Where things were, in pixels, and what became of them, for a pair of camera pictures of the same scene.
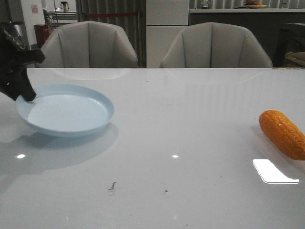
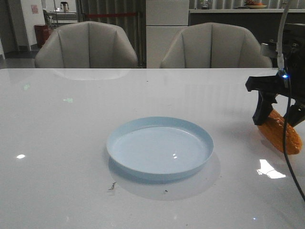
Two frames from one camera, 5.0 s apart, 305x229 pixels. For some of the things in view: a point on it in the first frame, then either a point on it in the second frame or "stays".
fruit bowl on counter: [252, 5] stays
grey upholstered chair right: [214, 45] stays
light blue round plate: [66, 110] -> [158, 148]
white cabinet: [165, 20] stays
